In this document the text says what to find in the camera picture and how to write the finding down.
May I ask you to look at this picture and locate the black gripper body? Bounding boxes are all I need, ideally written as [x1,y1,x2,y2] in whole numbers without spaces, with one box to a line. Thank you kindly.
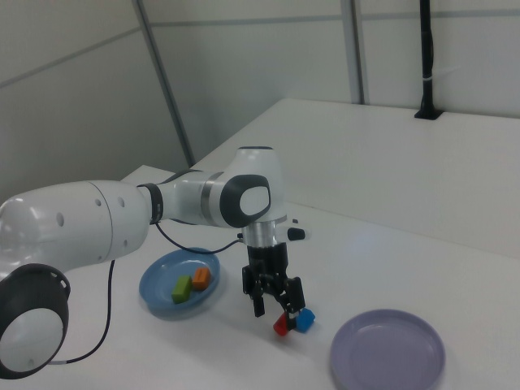
[247,242,289,281]

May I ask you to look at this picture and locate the blue block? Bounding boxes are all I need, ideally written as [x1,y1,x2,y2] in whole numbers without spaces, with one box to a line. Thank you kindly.
[295,308,317,334]

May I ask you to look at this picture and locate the red cylinder block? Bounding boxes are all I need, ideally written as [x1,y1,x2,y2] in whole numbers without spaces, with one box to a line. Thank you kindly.
[272,312,293,336]

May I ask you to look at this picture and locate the orange rectangular block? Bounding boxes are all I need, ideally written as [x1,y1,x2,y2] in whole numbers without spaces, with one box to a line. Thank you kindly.
[191,267,212,291]

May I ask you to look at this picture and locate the green rectangular block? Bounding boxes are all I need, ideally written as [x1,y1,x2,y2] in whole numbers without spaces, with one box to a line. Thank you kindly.
[171,275,193,304]

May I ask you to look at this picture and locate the blue plate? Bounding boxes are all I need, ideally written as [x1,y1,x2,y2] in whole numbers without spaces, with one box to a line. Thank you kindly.
[138,247,223,320]

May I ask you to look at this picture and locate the purple plate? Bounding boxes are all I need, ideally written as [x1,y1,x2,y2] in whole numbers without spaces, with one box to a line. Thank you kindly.
[329,308,447,390]

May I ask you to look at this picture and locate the black pole with base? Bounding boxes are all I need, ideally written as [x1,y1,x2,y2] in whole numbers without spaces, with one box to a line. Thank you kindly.
[414,0,442,120]

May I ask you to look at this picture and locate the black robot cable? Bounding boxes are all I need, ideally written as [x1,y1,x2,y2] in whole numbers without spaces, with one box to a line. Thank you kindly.
[50,219,245,366]

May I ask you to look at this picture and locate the slanted grey partition post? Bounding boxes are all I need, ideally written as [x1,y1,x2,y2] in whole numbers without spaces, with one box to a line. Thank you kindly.
[133,0,197,167]

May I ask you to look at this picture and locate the upright grey partition post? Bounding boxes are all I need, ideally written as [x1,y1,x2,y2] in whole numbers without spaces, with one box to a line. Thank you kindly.
[349,0,371,105]

